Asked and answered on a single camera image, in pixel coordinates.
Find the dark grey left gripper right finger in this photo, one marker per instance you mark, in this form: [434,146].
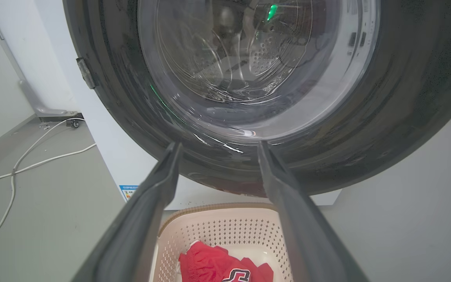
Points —
[303,231]

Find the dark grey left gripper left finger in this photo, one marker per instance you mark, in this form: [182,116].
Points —
[139,227]

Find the round dark washing machine door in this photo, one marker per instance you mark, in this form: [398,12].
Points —
[386,109]

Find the white washing machine body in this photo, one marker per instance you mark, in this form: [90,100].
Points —
[104,129]

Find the blue energy label sticker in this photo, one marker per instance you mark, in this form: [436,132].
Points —
[128,192]

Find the beige perforated laundry basket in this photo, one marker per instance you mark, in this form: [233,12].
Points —
[225,231]

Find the red printed garment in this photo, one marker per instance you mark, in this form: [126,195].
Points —
[217,264]

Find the grey wheeled stand base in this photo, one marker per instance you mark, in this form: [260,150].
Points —
[33,90]

